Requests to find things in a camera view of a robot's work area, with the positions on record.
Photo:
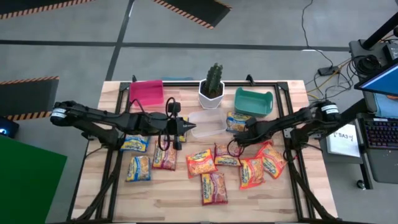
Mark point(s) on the blue pad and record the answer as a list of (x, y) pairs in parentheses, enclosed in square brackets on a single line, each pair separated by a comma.
[(177, 78)]

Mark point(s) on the computer monitor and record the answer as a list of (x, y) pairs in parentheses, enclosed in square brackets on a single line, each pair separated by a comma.
[(382, 81)]

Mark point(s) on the light blue cloth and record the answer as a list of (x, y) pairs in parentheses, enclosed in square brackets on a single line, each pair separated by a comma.
[(387, 107)]

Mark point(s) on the green cactus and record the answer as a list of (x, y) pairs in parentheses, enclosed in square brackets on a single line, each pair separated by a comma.
[(214, 79)]

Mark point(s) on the black power adapter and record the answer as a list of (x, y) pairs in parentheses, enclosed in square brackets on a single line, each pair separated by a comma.
[(328, 71)]

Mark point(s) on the black device with blue light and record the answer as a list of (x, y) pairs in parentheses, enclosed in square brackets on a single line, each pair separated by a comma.
[(7, 129)]

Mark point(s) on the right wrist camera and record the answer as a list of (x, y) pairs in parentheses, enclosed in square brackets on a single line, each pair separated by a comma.
[(251, 122)]

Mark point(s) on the black pole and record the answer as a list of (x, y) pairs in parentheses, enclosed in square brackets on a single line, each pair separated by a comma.
[(379, 32)]

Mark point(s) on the grey workstation cart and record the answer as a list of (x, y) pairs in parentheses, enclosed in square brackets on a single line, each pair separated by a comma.
[(385, 168)]

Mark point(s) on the pink plastic bin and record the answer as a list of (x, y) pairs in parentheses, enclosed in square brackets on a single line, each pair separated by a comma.
[(146, 93)]

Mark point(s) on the silver metal bracket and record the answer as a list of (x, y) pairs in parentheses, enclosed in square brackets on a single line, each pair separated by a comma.
[(287, 133)]

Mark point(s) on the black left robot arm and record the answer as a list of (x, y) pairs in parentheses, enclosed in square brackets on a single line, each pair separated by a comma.
[(102, 116)]

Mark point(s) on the clear plastic container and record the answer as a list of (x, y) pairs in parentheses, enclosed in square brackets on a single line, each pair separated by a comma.
[(206, 123)]

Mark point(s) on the white hexagonal plant pot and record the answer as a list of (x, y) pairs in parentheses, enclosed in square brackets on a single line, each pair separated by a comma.
[(211, 102)]

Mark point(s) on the white paper sign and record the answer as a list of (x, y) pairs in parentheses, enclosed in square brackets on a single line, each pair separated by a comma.
[(342, 143)]

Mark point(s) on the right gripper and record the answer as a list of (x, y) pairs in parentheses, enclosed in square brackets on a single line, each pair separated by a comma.
[(256, 134)]

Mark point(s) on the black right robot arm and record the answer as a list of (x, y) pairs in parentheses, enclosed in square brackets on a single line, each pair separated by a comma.
[(298, 119)]

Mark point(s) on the black hazard-striped floor mat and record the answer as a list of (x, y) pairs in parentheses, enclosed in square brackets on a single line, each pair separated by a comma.
[(25, 96), (18, 4), (199, 9)]

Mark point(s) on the green board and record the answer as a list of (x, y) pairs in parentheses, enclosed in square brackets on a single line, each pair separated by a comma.
[(28, 180)]

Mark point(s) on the red beef noodle pack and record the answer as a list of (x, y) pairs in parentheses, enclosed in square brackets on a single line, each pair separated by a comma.
[(225, 157), (164, 158), (214, 188)]

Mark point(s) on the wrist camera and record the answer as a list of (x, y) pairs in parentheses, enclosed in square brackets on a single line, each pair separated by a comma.
[(174, 108), (251, 122)]

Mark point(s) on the orange chicken noodle pack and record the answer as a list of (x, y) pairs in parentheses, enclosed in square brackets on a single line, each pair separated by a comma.
[(251, 172), (273, 160), (200, 162)]

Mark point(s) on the black backlit keyboard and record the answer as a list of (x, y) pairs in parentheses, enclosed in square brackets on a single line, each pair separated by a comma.
[(382, 133)]

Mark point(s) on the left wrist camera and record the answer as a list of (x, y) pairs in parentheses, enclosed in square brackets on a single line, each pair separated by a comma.
[(174, 108)]

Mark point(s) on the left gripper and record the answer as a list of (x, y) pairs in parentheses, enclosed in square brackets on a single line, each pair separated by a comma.
[(174, 127)]

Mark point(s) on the teal plastic bin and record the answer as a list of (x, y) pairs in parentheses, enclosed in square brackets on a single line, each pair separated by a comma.
[(253, 104)]

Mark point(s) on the black caster wheel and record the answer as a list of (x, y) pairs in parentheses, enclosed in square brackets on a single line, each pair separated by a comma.
[(361, 184)]

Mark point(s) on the black clamp knob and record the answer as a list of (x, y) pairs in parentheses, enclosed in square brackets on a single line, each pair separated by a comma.
[(134, 78), (249, 79)]

